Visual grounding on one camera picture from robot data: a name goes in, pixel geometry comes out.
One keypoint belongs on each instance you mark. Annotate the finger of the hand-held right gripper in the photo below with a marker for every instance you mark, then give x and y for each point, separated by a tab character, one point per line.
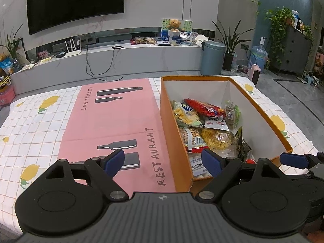
293	160

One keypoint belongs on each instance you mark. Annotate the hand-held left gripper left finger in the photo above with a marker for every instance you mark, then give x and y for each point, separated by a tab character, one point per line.
114	162

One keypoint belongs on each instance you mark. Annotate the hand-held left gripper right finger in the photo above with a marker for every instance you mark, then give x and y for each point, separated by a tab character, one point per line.
211	162

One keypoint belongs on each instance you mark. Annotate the white hawthorn ball snack packet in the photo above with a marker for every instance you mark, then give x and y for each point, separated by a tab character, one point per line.
196	164

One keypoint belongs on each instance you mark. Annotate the yellow noodle snack packet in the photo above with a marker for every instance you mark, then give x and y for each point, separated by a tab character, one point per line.
215	138

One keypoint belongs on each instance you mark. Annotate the clear biscuit packet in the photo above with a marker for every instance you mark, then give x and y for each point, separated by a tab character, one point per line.
191	136

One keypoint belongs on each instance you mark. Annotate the dark green snack packet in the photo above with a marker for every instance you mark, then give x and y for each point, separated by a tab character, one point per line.
243	146

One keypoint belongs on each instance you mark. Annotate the small red packet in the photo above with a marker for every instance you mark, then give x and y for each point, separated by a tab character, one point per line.
250	161

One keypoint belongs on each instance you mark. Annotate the orange cardboard box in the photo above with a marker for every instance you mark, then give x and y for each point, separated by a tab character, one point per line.
172	131

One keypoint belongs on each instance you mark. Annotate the green clear snack packet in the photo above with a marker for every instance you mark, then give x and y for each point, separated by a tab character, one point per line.
231	112

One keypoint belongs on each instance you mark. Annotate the red snack packet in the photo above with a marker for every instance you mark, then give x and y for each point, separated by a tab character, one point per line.
205	107

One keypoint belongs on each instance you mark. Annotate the pink printed placemat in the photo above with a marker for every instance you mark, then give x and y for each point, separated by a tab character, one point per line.
114	121

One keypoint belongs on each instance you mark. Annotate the small plastic stool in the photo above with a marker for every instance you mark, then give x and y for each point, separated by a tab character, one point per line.
316	81

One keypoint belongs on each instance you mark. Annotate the pink space heater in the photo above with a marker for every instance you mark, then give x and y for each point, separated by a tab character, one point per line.
254	73

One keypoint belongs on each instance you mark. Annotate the long leaf plant black pot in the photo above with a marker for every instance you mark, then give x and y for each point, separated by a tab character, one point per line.
229	60

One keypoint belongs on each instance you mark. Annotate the grey blue trash can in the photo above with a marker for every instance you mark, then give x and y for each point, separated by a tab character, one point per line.
212	58

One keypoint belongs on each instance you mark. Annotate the grey marble television console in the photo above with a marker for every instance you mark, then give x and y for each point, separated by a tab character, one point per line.
139	60

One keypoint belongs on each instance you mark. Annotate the grey drawer cabinet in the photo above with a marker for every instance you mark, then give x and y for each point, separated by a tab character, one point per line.
293	53

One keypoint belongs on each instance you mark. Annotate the blue water jug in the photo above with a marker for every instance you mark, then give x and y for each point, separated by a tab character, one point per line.
258	55

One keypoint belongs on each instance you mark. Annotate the white router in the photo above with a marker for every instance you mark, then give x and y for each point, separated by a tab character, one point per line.
73	53

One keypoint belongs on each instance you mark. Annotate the snack pile on console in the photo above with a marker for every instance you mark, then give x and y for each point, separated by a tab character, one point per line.
141	40

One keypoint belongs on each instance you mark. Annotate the blue round tin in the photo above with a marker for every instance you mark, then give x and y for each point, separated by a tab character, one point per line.
176	41

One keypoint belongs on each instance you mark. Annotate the trailing pothos plant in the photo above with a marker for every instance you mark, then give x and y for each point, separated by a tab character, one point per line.
281	20

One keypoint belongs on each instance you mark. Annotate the green potted plant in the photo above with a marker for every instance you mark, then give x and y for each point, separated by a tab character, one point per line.
12	45

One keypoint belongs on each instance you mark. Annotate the black wall television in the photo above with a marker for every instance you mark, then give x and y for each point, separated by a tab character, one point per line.
76	2

